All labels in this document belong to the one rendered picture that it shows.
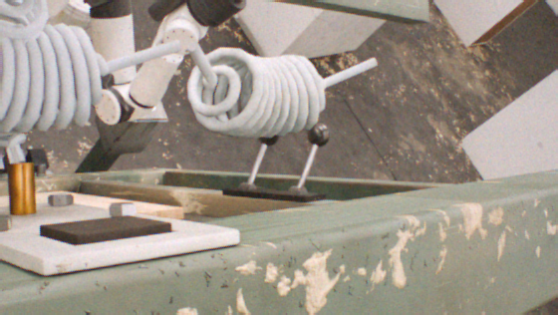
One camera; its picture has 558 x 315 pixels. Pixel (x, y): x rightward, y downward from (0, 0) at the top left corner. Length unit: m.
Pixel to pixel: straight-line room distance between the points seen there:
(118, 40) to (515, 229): 1.06
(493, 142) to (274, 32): 1.84
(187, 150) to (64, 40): 2.72
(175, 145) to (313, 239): 2.75
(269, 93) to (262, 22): 3.28
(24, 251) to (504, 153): 4.54
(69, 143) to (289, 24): 1.44
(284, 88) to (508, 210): 0.19
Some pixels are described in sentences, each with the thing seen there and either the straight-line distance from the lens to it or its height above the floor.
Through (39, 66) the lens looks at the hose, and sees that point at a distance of 0.37.
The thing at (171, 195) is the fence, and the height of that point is 1.22.
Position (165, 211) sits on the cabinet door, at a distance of 1.14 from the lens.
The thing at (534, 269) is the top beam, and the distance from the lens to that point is 0.56.
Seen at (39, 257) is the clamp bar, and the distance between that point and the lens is 0.27.
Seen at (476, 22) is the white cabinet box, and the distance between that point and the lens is 5.97.
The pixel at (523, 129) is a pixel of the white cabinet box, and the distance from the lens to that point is 4.66.
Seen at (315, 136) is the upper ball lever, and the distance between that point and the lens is 1.07.
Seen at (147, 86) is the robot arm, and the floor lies 1.24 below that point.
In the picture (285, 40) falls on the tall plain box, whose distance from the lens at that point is 3.67.
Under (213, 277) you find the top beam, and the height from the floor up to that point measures 1.95.
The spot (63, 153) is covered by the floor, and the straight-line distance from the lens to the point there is 2.78.
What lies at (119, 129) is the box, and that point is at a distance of 1.79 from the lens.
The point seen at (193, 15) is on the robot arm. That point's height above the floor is 1.44.
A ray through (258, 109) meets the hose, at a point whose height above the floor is 1.88.
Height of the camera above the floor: 2.17
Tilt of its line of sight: 40 degrees down
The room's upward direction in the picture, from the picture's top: 48 degrees clockwise
